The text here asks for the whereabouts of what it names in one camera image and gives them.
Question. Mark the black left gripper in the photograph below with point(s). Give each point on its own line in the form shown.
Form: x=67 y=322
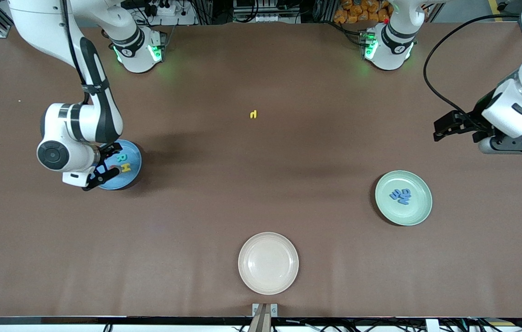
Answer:
x=477 y=119

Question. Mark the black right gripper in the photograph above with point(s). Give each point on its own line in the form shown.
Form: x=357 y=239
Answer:
x=104 y=152

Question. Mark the teal foam letter R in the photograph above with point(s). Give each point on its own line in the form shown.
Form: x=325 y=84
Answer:
x=123 y=158

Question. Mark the yellow foam letter H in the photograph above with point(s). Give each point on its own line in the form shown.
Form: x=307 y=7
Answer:
x=126 y=168

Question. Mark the blue foam letter w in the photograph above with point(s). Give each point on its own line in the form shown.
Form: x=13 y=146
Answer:
x=404 y=199

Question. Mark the blue foam letter m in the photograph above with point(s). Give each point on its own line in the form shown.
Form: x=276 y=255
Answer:
x=395 y=194

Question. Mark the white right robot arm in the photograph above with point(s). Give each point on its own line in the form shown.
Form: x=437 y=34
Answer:
x=81 y=122

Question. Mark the blue plate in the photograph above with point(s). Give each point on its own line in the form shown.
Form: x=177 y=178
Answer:
x=135 y=157

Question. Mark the green plate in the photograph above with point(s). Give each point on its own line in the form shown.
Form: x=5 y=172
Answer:
x=392 y=214

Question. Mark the cream plate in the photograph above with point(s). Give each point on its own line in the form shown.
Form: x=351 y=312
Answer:
x=268 y=263

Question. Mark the white power strip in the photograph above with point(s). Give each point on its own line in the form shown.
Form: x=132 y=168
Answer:
x=164 y=10

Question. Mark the pile of orange objects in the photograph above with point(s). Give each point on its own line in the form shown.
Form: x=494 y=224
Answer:
x=358 y=11

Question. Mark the white electronics box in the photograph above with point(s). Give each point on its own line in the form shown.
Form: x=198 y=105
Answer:
x=261 y=17

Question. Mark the metal table edge bracket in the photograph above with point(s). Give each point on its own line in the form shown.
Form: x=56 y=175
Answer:
x=264 y=310

